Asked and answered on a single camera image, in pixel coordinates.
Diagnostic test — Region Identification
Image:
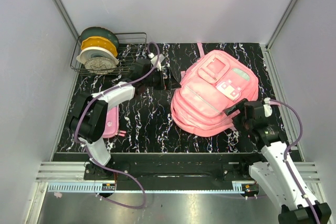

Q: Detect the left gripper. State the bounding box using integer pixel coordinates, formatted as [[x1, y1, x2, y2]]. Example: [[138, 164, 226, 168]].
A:
[[143, 68, 181, 91]]

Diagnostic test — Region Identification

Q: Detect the pink school backpack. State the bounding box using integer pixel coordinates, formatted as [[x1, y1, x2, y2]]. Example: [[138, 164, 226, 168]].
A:
[[171, 43, 259, 137]]

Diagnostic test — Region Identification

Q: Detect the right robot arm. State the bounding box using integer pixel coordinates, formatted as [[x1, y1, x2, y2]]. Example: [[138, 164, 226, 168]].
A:
[[171, 64, 331, 223]]

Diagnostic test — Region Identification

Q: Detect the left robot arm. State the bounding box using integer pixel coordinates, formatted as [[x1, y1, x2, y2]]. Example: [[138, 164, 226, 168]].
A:
[[68, 59, 181, 180]]

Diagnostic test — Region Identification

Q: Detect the speckled beige plate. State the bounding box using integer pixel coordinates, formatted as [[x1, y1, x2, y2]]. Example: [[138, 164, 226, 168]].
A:
[[84, 57, 119, 74]]

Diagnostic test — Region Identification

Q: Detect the pink blue pencil case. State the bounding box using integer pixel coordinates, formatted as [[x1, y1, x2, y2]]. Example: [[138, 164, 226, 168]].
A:
[[102, 105, 119, 138]]

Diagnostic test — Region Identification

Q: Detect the white blue-rimmed plate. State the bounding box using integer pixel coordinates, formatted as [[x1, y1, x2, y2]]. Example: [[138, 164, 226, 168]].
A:
[[76, 47, 119, 65]]

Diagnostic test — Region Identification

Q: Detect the yellow plate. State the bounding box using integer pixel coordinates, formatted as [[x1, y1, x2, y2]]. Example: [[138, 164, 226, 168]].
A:
[[81, 36, 118, 57]]

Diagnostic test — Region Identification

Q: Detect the dark green plate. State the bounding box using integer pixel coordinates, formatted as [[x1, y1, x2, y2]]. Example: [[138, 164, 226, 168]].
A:
[[80, 26, 120, 49]]

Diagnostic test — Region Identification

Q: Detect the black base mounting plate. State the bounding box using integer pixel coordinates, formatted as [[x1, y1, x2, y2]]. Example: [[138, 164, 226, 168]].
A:
[[84, 162, 252, 181]]

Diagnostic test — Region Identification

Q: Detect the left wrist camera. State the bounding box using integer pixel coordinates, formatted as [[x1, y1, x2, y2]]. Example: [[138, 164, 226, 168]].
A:
[[148, 53, 165, 71]]

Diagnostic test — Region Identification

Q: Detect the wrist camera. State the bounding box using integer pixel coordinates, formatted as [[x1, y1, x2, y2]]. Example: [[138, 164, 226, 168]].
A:
[[148, 53, 165, 71], [262, 98, 275, 118]]

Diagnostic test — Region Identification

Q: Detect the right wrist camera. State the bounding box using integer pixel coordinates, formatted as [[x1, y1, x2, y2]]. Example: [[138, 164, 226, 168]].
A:
[[262, 98, 275, 118]]

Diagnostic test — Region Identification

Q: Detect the grey wire dish rack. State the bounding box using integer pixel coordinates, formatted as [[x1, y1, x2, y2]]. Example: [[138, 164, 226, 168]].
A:
[[70, 33, 147, 76]]

